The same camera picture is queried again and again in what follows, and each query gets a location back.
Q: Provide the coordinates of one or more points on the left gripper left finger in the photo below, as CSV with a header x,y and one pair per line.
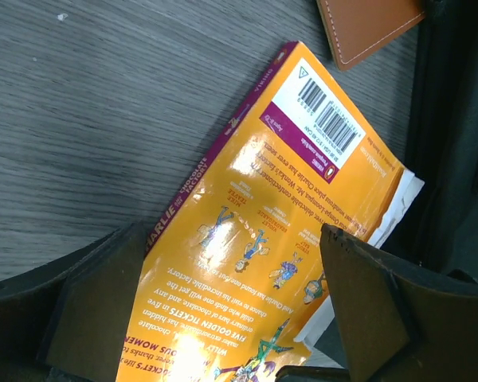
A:
x,y
67,320

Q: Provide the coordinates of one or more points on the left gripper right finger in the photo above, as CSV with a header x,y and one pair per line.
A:
x,y
397,321

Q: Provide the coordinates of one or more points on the black student backpack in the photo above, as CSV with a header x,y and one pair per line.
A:
x,y
440,230

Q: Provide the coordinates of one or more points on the orange paperback book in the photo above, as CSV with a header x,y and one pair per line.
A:
x,y
233,271

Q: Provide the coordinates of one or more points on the brown leather wallet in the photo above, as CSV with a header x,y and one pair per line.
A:
x,y
356,29

